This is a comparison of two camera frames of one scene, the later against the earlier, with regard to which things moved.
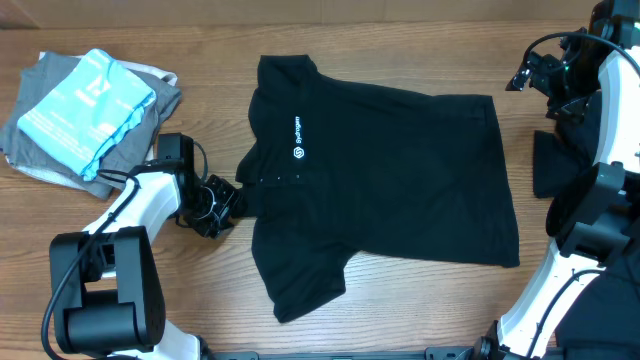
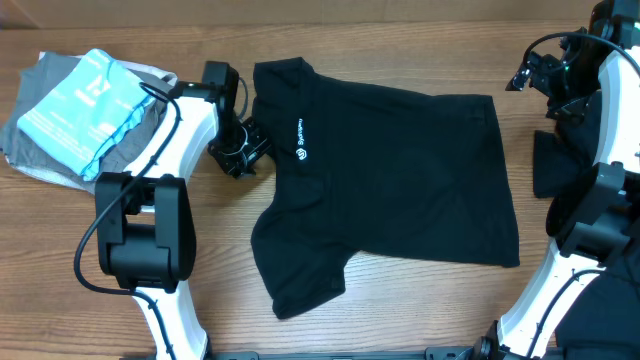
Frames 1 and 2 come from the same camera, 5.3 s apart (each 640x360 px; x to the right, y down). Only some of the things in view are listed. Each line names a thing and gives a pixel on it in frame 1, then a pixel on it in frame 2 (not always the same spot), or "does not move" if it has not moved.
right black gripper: (572, 110) does not move
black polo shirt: (334, 167) does not move
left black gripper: (228, 194) → (260, 142)
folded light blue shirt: (85, 115) does not move
